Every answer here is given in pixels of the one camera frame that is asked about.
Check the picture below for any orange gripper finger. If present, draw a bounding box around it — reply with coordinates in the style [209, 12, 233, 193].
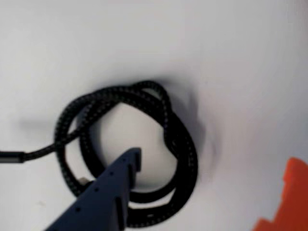
[250, 156, 308, 231]

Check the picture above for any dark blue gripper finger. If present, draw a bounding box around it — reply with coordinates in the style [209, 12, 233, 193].
[44, 147, 142, 231]

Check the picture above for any black braided cable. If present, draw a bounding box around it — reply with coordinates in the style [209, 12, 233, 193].
[0, 80, 199, 229]

